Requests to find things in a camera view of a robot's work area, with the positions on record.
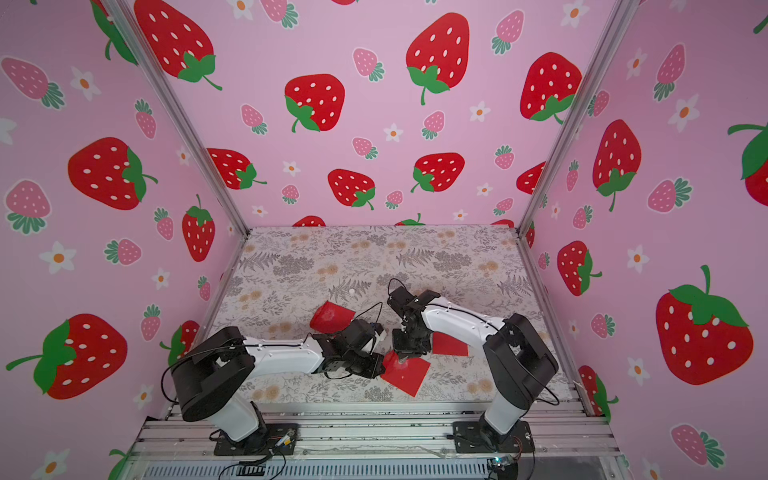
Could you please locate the red envelope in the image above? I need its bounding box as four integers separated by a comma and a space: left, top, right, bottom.
310, 301, 355, 334
381, 351, 431, 397
432, 332, 469, 357

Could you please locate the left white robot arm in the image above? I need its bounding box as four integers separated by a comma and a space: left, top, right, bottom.
169, 318, 386, 442

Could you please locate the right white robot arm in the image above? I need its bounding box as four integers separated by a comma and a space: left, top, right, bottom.
387, 286, 559, 451

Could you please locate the floral patterned table mat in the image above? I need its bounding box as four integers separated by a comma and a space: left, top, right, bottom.
210, 225, 555, 406

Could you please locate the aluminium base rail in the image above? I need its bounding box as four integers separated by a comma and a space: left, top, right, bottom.
119, 399, 619, 479

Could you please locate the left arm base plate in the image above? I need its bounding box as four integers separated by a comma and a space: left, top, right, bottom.
214, 423, 299, 457

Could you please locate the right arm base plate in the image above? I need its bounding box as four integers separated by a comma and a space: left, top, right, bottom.
451, 420, 535, 454

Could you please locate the right aluminium frame post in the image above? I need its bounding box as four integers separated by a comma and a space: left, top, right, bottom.
517, 0, 639, 238

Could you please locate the aluminium frame post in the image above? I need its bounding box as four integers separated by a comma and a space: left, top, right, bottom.
104, 0, 250, 238
517, 0, 639, 238

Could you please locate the left aluminium frame post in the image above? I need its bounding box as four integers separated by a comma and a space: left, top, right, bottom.
104, 0, 250, 238

